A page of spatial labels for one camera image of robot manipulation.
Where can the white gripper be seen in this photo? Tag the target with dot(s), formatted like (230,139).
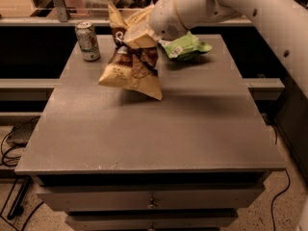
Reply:
(164,19)

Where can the brown sea salt chip bag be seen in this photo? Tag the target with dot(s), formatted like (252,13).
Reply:
(131,69)

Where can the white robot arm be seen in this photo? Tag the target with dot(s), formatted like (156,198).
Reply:
(283,25)

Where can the green chip bag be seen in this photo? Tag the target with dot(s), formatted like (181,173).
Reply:
(185,48)

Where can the green 7up soda can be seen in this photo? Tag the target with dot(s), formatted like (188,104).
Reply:
(87,41)

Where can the grey drawer cabinet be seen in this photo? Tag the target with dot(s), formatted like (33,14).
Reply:
(206,130)

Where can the black power adapter box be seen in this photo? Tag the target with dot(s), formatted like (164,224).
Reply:
(19,136)

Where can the upper drawer with knob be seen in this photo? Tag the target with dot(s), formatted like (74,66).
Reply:
(132,198)

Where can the drawer with knob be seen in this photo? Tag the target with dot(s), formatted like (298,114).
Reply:
(132,198)
(151,221)

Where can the lower drawer with knob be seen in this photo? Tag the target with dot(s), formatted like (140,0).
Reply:
(151,221)

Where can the grey metal shelf rail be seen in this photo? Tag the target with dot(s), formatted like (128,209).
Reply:
(57,20)

